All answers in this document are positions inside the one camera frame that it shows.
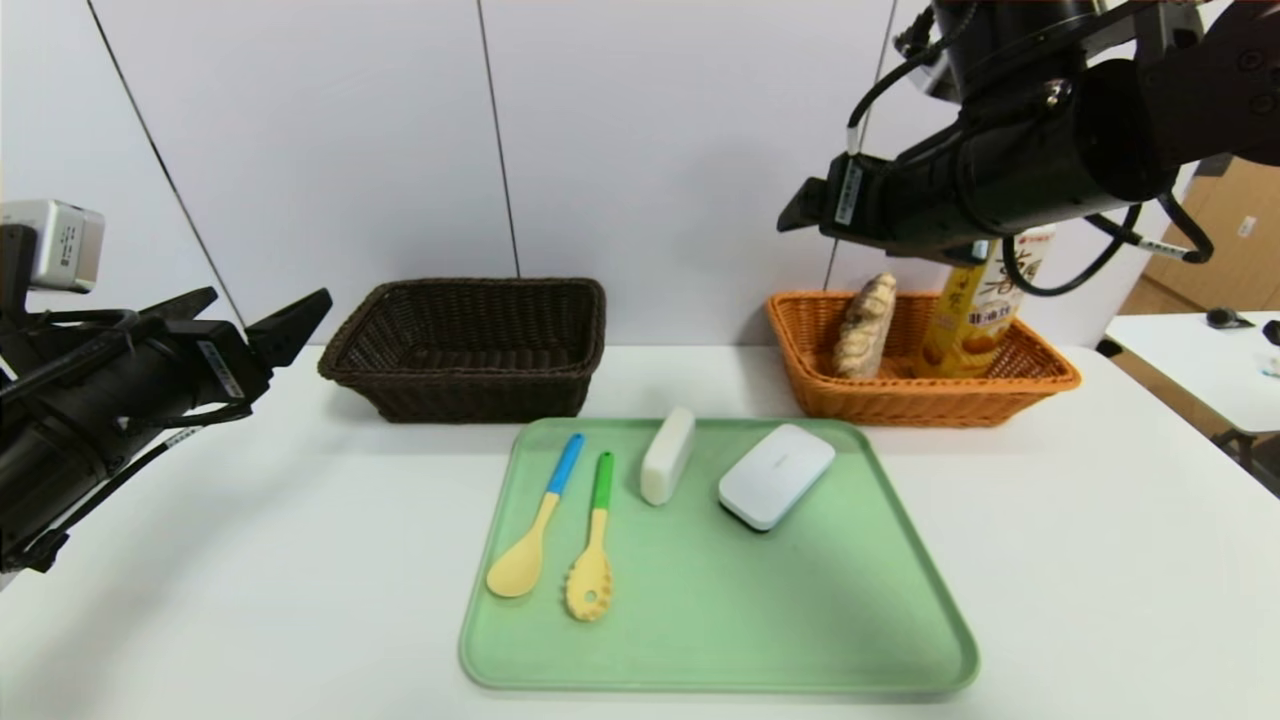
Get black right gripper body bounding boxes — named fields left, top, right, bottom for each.
left=821, top=133, right=972, bottom=256

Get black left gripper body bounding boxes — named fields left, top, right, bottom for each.
left=40, top=318, right=271, bottom=471

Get striped brown bread loaf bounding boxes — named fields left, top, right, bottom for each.
left=832, top=272, right=898, bottom=381

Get yellow hexagonal snack box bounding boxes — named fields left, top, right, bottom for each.
left=920, top=225, right=1058, bottom=379

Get white whiteboard eraser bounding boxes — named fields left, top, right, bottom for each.
left=717, top=423, right=836, bottom=532

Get dark brown wicker basket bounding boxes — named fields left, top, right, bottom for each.
left=318, top=278, right=608, bottom=425

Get orange wicker basket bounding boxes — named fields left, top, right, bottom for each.
left=766, top=291, right=1083, bottom=428

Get small white rectangular block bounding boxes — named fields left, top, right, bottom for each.
left=640, top=405, right=696, bottom=507

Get white side table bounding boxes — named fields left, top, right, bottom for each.
left=1105, top=312, right=1280, bottom=498

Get light wooden cabinet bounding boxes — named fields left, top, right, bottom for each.
left=1118, top=155, right=1280, bottom=313

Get light green plastic tray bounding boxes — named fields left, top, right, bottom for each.
left=459, top=417, right=981, bottom=694

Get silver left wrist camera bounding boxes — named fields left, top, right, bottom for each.
left=0, top=200, right=106, bottom=293

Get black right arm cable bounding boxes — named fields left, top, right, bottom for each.
left=845, top=0, right=1216, bottom=298

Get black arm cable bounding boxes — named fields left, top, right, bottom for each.
left=845, top=0, right=1216, bottom=298
left=0, top=410, right=251, bottom=573

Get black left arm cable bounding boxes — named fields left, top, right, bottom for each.
left=0, top=410, right=251, bottom=573

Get blue-handled yellow spoon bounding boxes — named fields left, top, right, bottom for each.
left=486, top=433, right=586, bottom=599

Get green-handled yellow slotted spoon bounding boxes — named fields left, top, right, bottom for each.
left=565, top=451, right=616, bottom=623

